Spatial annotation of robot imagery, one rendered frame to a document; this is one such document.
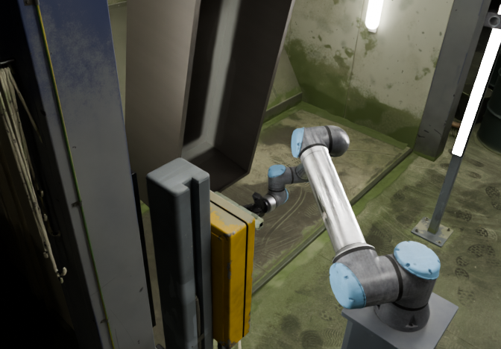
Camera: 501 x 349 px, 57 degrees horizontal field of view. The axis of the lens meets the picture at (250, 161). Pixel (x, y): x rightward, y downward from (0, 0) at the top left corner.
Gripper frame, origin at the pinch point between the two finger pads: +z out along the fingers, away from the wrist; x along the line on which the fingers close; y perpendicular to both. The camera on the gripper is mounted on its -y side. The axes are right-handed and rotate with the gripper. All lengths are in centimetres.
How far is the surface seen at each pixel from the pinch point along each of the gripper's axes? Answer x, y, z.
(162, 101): 27, -57, 29
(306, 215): 1, 38, -77
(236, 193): 49, 42, -65
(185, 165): -64, -105, 110
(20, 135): -12, -84, 106
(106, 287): -22, -36, 92
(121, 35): 151, -38, -47
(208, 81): 53, -45, -26
